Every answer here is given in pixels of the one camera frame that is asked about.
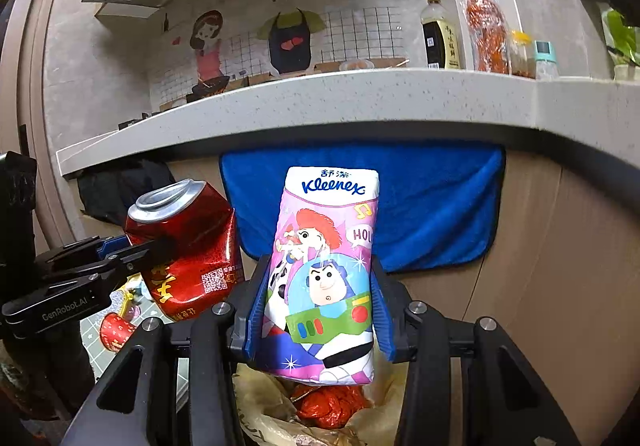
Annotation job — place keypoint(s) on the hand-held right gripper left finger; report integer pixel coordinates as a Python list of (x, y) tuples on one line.
[(251, 333)]

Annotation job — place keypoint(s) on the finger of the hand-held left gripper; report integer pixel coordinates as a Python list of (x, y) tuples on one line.
[(150, 253), (112, 245)]

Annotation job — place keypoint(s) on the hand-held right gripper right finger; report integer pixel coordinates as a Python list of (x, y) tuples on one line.
[(382, 326)]

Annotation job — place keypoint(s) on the red drink can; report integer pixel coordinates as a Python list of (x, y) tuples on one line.
[(195, 236)]

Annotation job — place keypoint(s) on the cartoon print tissue packet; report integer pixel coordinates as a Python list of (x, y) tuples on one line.
[(325, 251)]

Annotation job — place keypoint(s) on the red plastic bag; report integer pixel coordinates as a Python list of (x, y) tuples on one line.
[(330, 406)]

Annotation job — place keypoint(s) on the black cloth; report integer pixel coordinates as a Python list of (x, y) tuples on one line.
[(120, 191)]

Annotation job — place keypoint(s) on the red paper cup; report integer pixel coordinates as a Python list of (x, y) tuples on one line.
[(116, 332)]

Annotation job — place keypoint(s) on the blue towel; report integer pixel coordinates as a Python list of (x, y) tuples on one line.
[(430, 206)]

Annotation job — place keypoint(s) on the speckled kitchen counter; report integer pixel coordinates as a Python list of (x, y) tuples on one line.
[(350, 96)]

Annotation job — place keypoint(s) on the dark soy sauce bottle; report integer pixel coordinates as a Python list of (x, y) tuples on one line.
[(440, 39)]

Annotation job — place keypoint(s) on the small teal bottle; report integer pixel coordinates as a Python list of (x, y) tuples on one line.
[(545, 61)]

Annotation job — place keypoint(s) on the orange capped bottle red contents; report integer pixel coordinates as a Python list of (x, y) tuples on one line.
[(485, 26)]

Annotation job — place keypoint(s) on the green leafy plant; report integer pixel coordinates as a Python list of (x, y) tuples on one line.
[(622, 39)]

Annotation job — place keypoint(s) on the cartoon couple wall sticker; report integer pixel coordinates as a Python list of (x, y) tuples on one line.
[(280, 26)]

